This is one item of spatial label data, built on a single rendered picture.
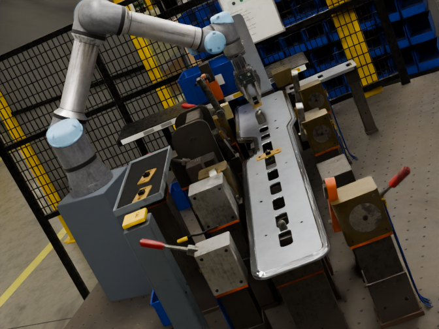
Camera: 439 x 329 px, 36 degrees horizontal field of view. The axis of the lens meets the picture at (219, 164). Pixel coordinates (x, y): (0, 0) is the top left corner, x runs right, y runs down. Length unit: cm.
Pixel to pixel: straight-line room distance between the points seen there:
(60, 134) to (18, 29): 254
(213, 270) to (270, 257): 14
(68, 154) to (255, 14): 121
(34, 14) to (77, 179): 248
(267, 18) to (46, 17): 190
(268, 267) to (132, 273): 87
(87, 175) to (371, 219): 103
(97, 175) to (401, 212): 98
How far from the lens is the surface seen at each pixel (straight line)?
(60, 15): 453
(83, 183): 226
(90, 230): 231
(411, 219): 214
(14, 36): 476
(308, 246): 157
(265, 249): 163
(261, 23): 309
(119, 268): 235
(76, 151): 224
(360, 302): 186
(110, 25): 224
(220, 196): 181
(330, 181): 157
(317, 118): 218
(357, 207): 157
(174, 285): 176
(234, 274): 163
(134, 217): 171
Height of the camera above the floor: 175
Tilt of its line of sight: 19 degrees down
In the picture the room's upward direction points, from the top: 25 degrees counter-clockwise
